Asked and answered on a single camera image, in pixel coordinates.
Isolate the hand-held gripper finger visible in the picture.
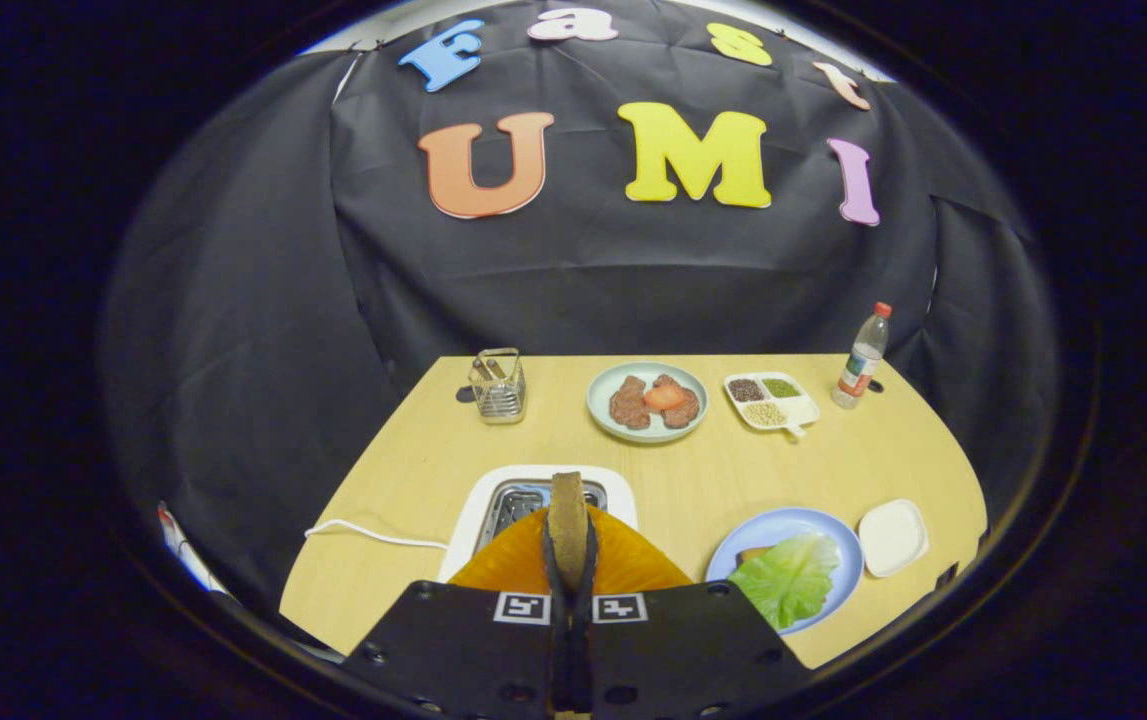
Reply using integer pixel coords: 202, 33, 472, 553
341, 505, 572, 716
571, 505, 814, 716

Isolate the toasted brown bread slice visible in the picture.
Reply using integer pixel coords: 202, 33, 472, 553
547, 471, 591, 593

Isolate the green lettuce leaf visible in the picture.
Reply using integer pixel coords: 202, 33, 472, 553
728, 532, 842, 631

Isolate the white toaster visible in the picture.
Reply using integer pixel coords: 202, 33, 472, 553
438, 464, 639, 583

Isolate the pale green plate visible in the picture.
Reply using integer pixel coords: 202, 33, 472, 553
587, 361, 710, 444

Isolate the brown meat patty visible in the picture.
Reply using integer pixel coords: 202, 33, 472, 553
609, 375, 652, 431
653, 374, 701, 430

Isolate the blue round plate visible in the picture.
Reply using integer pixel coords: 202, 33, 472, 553
706, 507, 865, 636

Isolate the white divided seasoning dish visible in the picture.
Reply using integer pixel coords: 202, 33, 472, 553
723, 371, 821, 439

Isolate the small white dish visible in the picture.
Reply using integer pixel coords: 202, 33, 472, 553
857, 498, 930, 579

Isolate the black backdrop cloth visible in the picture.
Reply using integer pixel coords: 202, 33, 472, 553
98, 0, 1059, 621

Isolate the clear plastic water bottle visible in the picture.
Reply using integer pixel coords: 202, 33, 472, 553
830, 302, 893, 410

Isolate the white and blue board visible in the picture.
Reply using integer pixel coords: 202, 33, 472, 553
155, 500, 234, 601

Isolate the white toaster cable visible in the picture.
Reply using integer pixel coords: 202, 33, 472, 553
304, 518, 449, 551

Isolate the wire utensil holder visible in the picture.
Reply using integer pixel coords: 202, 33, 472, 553
468, 347, 527, 425

